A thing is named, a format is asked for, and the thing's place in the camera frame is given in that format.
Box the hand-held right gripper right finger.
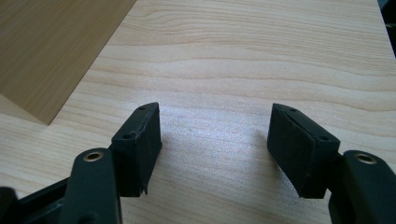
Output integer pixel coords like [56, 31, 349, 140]
[266, 103, 342, 200]

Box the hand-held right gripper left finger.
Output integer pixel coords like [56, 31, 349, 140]
[110, 102, 163, 199]

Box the wooden tea box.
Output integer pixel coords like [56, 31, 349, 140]
[0, 0, 138, 126]

